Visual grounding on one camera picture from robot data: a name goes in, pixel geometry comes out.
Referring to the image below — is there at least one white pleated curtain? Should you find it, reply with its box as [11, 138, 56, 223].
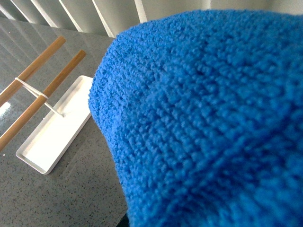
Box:
[0, 0, 303, 37]

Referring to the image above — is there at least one white wire rack stand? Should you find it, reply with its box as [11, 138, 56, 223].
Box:
[14, 78, 64, 118]

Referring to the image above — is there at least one wooden rack rod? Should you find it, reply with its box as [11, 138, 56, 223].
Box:
[0, 36, 66, 106]
[0, 50, 86, 151]

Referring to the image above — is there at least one white rectangular tray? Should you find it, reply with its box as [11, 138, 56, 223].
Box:
[16, 75, 93, 175]

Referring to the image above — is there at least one blue microfiber cloth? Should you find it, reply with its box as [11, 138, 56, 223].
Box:
[89, 10, 303, 227]

